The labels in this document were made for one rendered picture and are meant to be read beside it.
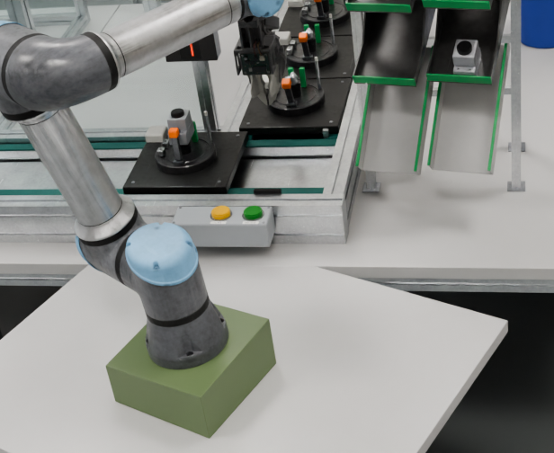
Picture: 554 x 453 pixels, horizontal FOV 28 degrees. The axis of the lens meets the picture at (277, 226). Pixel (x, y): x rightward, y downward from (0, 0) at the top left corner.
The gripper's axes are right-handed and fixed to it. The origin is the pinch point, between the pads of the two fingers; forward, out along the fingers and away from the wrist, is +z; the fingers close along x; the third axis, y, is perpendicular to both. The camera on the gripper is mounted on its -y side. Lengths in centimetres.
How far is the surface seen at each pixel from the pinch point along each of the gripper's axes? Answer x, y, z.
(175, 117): -26.6, -18.0, 14.3
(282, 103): -7.5, -40.9, 24.3
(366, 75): 17.5, -14.2, 3.5
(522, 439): 48, -30, 124
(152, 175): -32.8, -12.3, 26.0
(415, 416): 31, 50, 37
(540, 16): 53, -92, 28
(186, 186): -23.6, -7.8, 26.0
